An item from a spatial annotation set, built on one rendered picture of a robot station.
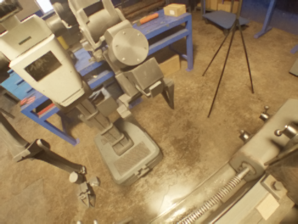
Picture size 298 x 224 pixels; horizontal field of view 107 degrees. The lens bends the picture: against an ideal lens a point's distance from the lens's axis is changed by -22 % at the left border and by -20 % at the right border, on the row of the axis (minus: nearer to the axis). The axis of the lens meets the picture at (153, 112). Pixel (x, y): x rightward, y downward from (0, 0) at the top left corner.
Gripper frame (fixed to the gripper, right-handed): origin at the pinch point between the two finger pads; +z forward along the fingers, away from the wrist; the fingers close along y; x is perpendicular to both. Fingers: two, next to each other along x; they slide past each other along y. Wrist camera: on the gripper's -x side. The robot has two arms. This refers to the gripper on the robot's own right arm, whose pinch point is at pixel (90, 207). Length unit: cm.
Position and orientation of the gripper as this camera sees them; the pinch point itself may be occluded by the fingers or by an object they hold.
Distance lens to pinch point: 95.8
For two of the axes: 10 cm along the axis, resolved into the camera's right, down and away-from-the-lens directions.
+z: 5.3, 6.2, -5.8
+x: -8.3, 5.2, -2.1
